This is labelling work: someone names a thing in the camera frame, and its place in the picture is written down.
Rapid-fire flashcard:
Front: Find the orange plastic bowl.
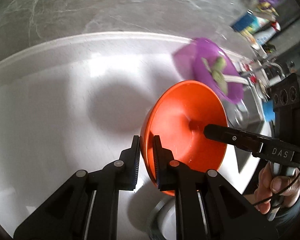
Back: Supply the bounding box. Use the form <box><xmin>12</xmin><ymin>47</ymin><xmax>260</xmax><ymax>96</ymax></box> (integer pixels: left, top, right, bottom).
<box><xmin>140</xmin><ymin>80</ymin><xmax>228</xmax><ymax>183</ymax></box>

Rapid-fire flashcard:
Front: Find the white plate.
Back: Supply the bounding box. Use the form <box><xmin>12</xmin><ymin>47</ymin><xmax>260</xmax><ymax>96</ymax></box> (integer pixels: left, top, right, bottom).
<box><xmin>147</xmin><ymin>196</ymin><xmax>177</xmax><ymax>239</ymax></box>

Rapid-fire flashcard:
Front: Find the right hand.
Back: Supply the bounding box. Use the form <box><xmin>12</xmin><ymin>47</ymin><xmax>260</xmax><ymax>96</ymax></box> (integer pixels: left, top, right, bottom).
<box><xmin>254</xmin><ymin>163</ymin><xmax>300</xmax><ymax>208</ymax></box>

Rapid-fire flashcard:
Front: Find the blue plastic jug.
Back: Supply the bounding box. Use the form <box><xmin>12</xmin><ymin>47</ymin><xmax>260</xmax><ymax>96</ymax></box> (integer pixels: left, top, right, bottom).
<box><xmin>262</xmin><ymin>100</ymin><xmax>275</xmax><ymax>122</ymax></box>

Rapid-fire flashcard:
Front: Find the stainless steel sink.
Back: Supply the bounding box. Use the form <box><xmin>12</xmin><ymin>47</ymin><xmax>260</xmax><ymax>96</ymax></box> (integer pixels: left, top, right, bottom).
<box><xmin>222</xmin><ymin>86</ymin><xmax>272</xmax><ymax>137</ymax></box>

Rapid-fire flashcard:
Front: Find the chrome faucet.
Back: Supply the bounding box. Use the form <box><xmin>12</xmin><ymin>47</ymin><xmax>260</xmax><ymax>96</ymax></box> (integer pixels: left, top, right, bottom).
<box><xmin>239</xmin><ymin>61</ymin><xmax>286</xmax><ymax>81</ymax></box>

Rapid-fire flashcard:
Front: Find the white spray bottle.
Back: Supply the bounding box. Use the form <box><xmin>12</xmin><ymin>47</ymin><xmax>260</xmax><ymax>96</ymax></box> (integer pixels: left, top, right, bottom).
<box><xmin>254</xmin><ymin>22</ymin><xmax>281</xmax><ymax>46</ymax></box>

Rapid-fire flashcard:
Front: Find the blue labelled container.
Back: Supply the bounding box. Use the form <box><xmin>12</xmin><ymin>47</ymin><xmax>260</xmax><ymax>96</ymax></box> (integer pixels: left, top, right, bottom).
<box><xmin>231</xmin><ymin>11</ymin><xmax>258</xmax><ymax>36</ymax></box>

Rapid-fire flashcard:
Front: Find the purple plastic bowl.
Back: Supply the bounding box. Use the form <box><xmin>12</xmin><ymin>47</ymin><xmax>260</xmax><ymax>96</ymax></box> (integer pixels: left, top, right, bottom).
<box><xmin>173</xmin><ymin>37</ymin><xmax>243</xmax><ymax>104</ymax></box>

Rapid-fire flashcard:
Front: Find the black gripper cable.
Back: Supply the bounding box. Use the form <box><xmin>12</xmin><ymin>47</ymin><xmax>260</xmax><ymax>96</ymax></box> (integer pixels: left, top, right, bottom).
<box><xmin>252</xmin><ymin>167</ymin><xmax>300</xmax><ymax>207</ymax></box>

